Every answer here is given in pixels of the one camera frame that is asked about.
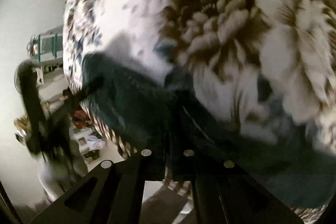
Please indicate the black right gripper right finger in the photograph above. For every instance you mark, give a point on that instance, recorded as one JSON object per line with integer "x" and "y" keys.
{"x": 224, "y": 194}

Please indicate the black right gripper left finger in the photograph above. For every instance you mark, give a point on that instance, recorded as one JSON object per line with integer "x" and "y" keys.
{"x": 109, "y": 193}

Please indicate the dark green pants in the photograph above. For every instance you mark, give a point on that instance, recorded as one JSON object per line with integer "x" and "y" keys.
{"x": 271, "y": 147}

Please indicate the green shelf rack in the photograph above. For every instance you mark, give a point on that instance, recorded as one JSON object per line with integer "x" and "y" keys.
{"x": 46, "y": 48}

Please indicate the floral white brown blanket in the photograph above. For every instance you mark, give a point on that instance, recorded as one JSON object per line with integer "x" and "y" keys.
{"x": 224, "y": 45}

